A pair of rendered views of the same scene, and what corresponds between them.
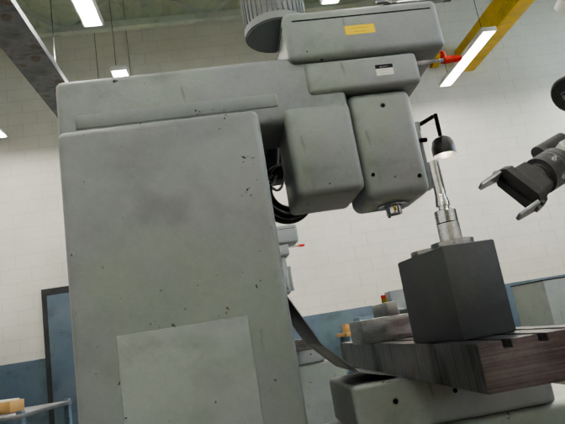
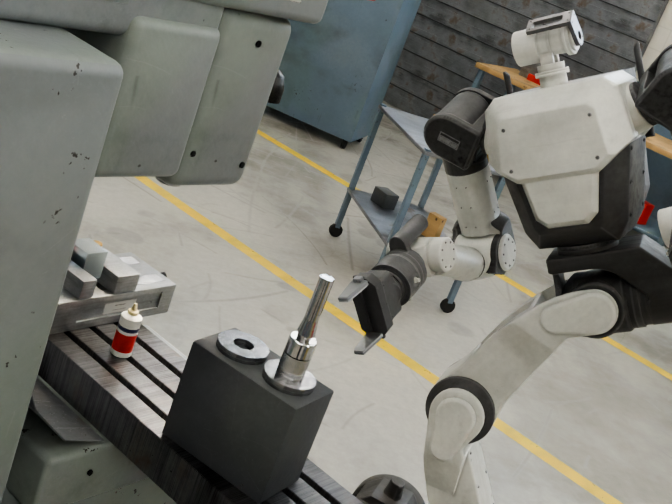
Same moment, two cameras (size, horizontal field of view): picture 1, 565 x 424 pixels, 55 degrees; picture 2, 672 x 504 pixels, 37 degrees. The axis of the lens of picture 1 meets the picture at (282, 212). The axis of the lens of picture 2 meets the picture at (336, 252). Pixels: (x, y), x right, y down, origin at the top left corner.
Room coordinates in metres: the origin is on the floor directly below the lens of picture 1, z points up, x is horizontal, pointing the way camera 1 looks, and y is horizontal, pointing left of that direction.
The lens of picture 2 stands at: (0.23, 0.79, 1.86)
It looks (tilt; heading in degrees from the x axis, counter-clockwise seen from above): 19 degrees down; 309
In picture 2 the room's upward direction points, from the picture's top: 21 degrees clockwise
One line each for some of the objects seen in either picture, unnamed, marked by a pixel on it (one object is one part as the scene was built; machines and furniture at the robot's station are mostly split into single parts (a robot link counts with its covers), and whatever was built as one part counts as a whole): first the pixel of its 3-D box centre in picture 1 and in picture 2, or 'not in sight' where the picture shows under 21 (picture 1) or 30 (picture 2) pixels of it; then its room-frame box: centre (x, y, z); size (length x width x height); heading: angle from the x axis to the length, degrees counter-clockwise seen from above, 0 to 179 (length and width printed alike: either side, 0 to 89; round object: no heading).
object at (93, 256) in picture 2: (396, 300); (84, 258); (1.71, -0.30, 1.04); 0.06 x 0.05 x 0.06; 9
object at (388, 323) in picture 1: (409, 317); (88, 282); (1.71, -0.33, 0.98); 0.35 x 0.15 x 0.11; 99
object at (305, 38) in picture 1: (355, 51); not in sight; (1.56, -0.31, 1.81); 0.47 x 0.26 x 0.16; 97
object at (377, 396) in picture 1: (431, 389); (97, 407); (1.56, -0.32, 0.79); 0.50 x 0.35 x 0.12; 97
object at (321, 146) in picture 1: (318, 161); (111, 73); (1.54, -0.13, 1.47); 0.24 x 0.19 x 0.26; 7
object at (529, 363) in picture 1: (424, 351); (111, 364); (1.56, -0.32, 0.89); 1.24 x 0.23 x 0.08; 7
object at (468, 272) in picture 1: (451, 290); (248, 409); (1.20, -0.33, 1.03); 0.22 x 0.12 x 0.20; 14
